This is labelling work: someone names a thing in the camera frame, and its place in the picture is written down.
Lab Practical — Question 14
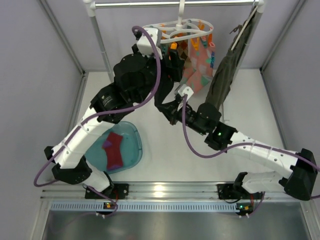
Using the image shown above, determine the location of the black sock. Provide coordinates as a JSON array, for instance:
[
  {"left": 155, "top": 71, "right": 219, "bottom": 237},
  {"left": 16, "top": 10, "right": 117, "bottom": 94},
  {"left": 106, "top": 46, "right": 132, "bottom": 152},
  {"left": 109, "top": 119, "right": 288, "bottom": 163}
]
[{"left": 154, "top": 73, "right": 174, "bottom": 112}]

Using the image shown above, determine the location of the white clip hanger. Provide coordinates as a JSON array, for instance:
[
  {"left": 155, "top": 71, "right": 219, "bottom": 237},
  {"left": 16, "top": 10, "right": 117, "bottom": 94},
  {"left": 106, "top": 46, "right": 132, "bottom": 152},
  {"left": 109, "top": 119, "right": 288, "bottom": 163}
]
[{"left": 143, "top": 0, "right": 214, "bottom": 44}]

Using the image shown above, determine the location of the maroon sock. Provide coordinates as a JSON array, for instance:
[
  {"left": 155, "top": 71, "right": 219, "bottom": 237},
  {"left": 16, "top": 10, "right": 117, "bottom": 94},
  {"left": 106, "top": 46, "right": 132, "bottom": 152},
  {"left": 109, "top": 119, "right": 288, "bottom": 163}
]
[{"left": 101, "top": 132, "right": 124, "bottom": 171}]

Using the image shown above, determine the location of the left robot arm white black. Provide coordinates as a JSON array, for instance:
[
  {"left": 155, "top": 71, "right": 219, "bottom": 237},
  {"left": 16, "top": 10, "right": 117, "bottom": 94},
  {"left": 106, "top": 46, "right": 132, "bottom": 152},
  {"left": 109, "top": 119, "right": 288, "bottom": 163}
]
[{"left": 45, "top": 49, "right": 184, "bottom": 193}]

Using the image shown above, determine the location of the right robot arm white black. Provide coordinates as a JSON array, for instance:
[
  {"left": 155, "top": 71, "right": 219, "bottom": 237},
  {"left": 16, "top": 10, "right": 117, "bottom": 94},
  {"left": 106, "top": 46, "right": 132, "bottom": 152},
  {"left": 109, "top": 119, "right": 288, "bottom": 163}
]
[{"left": 154, "top": 96, "right": 320, "bottom": 201}]

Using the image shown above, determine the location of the white garment hanger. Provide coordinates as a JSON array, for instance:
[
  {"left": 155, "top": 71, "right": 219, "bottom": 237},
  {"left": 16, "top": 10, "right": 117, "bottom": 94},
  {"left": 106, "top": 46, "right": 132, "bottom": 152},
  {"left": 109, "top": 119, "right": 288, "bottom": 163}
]
[{"left": 230, "top": 5, "right": 258, "bottom": 51}]

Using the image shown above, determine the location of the orange clothes peg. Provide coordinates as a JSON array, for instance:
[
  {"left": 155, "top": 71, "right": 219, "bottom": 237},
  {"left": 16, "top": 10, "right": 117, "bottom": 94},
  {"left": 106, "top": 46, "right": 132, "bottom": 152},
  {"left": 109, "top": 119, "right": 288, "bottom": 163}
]
[{"left": 170, "top": 42, "right": 178, "bottom": 50}]

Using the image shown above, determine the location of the beige argyle sock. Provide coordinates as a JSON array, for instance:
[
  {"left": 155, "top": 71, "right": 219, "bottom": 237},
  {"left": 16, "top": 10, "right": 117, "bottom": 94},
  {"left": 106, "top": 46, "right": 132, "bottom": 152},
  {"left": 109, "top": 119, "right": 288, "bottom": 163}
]
[{"left": 177, "top": 40, "right": 191, "bottom": 65}]

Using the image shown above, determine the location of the pink patterned sock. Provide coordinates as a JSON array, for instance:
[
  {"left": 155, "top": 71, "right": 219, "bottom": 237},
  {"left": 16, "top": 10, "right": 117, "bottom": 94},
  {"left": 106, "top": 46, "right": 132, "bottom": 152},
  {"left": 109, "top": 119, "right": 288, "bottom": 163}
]
[{"left": 181, "top": 36, "right": 216, "bottom": 93}]

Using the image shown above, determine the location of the olive green hanging garment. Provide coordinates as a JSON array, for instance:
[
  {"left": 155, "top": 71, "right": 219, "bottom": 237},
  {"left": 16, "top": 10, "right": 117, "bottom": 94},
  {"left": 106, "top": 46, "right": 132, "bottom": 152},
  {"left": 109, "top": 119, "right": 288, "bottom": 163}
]
[{"left": 205, "top": 12, "right": 256, "bottom": 110}]

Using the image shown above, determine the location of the teal plastic basin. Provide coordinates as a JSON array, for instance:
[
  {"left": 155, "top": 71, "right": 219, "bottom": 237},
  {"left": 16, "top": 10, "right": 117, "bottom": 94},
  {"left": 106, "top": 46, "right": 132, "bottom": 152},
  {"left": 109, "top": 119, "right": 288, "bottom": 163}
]
[{"left": 85, "top": 121, "right": 143, "bottom": 175}]

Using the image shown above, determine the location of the silver clothes rack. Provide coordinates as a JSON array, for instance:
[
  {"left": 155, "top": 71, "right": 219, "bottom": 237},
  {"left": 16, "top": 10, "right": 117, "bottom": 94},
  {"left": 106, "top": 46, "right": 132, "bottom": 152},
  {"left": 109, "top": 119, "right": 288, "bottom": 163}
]
[{"left": 83, "top": 0, "right": 266, "bottom": 126}]

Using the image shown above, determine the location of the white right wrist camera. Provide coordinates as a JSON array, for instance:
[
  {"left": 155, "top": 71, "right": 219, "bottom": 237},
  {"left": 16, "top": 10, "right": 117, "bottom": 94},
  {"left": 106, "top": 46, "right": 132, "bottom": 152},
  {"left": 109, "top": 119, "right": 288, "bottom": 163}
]
[{"left": 174, "top": 84, "right": 194, "bottom": 101}]

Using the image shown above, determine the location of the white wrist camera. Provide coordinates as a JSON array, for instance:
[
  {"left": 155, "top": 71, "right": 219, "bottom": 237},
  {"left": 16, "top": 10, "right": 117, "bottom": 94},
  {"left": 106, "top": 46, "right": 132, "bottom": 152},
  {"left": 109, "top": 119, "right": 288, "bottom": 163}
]
[
  {"left": 135, "top": 27, "right": 162, "bottom": 56},
  {"left": 174, "top": 84, "right": 194, "bottom": 101}
]

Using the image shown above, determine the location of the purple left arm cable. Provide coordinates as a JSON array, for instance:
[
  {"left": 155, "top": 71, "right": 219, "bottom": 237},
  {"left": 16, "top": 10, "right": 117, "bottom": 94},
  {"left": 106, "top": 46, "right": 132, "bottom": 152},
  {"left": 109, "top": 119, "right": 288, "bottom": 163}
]
[{"left": 33, "top": 25, "right": 162, "bottom": 188}]

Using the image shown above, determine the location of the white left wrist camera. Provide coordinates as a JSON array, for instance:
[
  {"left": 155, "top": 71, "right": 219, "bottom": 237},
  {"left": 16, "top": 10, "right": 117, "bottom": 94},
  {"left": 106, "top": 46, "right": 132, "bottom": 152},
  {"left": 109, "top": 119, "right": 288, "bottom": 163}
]
[{"left": 135, "top": 27, "right": 162, "bottom": 56}]

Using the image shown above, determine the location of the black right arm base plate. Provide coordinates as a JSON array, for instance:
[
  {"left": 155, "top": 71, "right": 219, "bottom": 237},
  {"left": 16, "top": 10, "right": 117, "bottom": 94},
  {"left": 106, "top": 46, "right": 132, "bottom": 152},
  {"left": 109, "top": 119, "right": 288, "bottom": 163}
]
[{"left": 217, "top": 183, "right": 263, "bottom": 200}]

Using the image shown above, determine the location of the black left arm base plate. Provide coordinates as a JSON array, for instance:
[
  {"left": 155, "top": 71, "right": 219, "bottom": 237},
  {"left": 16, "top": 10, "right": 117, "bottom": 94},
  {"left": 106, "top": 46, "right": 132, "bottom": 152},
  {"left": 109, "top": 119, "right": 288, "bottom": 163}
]
[{"left": 84, "top": 183, "right": 130, "bottom": 200}]

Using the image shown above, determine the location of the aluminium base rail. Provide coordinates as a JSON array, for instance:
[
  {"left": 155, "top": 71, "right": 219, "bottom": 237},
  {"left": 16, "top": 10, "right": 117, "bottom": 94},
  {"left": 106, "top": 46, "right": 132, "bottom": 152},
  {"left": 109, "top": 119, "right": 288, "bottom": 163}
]
[{"left": 41, "top": 181, "right": 313, "bottom": 203}]

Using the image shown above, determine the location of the grey slotted cable duct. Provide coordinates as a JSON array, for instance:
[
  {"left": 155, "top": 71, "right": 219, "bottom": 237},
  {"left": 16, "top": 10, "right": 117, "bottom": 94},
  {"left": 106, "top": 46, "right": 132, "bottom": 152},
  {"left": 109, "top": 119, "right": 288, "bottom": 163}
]
[{"left": 50, "top": 201, "right": 249, "bottom": 213}]

